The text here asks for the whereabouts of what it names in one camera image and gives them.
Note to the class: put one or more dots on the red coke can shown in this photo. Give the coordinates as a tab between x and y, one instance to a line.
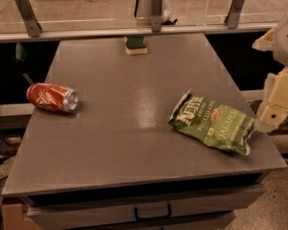
53	97

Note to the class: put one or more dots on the middle metal rail bracket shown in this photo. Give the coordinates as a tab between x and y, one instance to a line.
156	8

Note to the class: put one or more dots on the metal rail bracket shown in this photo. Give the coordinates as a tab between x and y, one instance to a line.
156	8
29	18
233	17

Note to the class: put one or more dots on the grey drawer with handle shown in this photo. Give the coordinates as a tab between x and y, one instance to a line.
211	209

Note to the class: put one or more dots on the black drawer handle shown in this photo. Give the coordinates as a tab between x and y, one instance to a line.
153	212

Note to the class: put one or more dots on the left metal rail bracket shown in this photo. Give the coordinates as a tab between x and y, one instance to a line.
29	18

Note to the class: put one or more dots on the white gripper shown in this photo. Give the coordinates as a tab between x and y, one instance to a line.
287	39

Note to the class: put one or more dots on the green jalapeno chips bag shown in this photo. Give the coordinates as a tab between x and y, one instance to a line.
216	125

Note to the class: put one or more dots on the right metal rail bracket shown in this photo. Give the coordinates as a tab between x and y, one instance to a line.
233	17

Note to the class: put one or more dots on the green yellow sponge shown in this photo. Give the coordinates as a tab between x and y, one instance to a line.
135	44

